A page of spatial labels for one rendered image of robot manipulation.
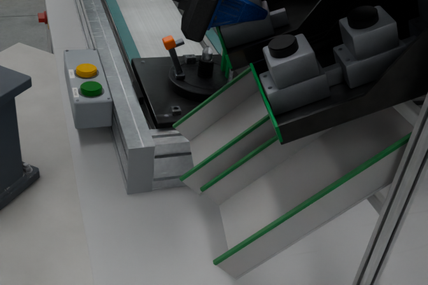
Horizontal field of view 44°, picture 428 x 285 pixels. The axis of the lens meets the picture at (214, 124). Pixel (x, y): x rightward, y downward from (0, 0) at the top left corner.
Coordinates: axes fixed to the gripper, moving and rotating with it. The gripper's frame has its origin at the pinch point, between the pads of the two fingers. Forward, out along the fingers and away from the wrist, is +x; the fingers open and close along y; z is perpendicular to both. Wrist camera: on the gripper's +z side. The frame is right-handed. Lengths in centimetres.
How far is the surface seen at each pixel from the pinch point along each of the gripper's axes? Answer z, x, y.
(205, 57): -23.3, 4.1, 25.2
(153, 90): -31.5, -3.4, 21.9
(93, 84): -33.9, -14.2, 21.6
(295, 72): 1.1, 4.6, -16.7
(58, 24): -51, -28, 69
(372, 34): 7.2, 10.3, -15.6
